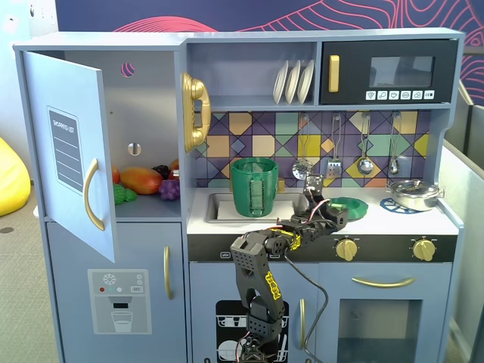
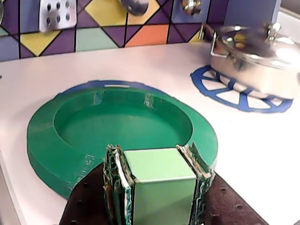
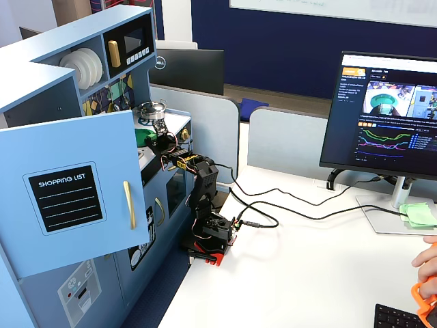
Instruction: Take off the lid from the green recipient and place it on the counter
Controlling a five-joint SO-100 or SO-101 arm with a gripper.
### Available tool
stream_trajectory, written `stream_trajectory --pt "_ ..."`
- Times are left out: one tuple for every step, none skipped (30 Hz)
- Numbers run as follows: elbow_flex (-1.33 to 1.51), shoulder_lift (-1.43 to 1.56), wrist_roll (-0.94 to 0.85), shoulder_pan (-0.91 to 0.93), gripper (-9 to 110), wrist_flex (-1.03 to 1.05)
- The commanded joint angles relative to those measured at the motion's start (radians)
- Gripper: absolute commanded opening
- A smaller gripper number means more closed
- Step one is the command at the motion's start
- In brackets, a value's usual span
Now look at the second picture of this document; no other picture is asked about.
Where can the steel toy pot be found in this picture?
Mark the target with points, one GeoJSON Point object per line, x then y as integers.
{"type": "Point", "coordinates": [264, 77]}

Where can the green round plate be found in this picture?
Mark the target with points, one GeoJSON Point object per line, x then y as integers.
{"type": "Point", "coordinates": [117, 122]}

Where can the small metal spoon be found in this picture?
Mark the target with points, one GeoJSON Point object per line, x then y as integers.
{"type": "Point", "coordinates": [191, 7]}

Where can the metal slotted spatula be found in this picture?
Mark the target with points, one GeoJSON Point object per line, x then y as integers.
{"type": "Point", "coordinates": [57, 21]}

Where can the metal ladle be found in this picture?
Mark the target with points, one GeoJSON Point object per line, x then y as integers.
{"type": "Point", "coordinates": [136, 8]}

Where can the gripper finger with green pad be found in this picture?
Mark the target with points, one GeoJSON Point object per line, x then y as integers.
{"type": "Point", "coordinates": [222, 206]}
{"type": "Point", "coordinates": [89, 199]}

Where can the steel pot lid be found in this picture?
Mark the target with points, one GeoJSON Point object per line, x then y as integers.
{"type": "Point", "coordinates": [253, 44]}

